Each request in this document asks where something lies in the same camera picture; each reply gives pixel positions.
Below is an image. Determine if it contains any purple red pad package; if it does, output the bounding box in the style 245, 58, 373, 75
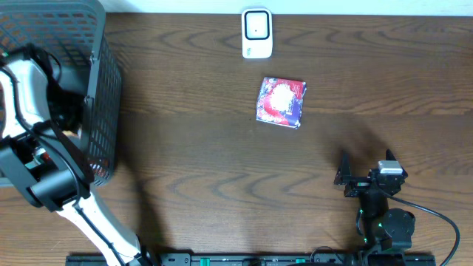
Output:
256, 77, 307, 129

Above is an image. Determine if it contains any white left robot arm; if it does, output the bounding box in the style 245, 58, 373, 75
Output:
1, 44, 156, 265

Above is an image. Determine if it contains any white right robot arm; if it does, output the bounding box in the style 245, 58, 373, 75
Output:
334, 150, 415, 252

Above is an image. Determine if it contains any white barcode scanner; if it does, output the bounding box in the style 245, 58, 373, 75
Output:
241, 8, 273, 59

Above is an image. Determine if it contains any grey plastic mesh basket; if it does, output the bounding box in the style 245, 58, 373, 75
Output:
1, 0, 123, 186

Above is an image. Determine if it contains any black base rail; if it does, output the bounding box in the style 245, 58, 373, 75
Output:
65, 252, 438, 266

